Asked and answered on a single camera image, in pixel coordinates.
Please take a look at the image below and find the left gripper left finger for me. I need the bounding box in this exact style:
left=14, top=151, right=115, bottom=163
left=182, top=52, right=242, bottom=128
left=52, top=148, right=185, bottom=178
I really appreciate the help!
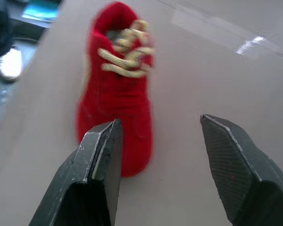
left=28, top=118, right=124, bottom=226

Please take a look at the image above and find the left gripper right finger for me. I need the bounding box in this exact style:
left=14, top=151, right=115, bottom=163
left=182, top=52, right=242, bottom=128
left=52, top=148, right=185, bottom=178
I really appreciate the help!
left=200, top=114, right=283, bottom=226

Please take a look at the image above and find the red shoe with cream laces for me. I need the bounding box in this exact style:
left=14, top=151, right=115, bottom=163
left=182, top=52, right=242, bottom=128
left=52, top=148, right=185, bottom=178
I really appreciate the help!
left=75, top=1, right=156, bottom=178

